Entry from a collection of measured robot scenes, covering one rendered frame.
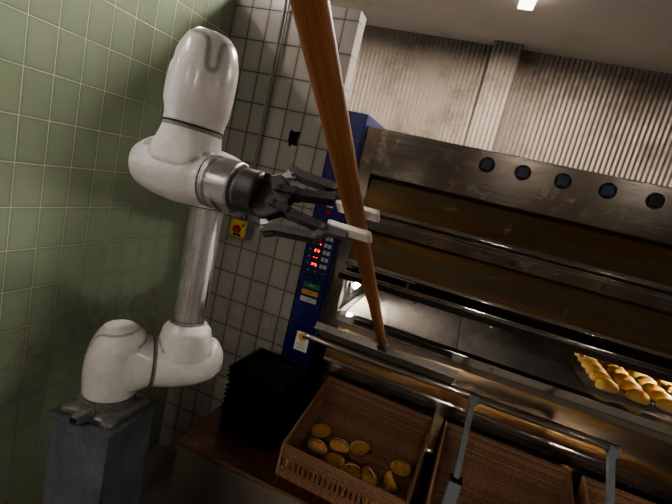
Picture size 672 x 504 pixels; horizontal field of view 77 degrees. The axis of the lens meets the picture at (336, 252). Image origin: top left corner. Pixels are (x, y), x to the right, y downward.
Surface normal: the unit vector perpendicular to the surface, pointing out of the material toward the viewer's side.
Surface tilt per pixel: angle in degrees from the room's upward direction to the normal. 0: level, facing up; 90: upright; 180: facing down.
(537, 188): 90
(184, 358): 82
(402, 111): 90
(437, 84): 90
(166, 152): 81
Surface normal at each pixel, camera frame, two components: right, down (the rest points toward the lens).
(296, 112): -0.32, 0.11
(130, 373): 0.49, 0.25
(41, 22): 0.92, 0.28
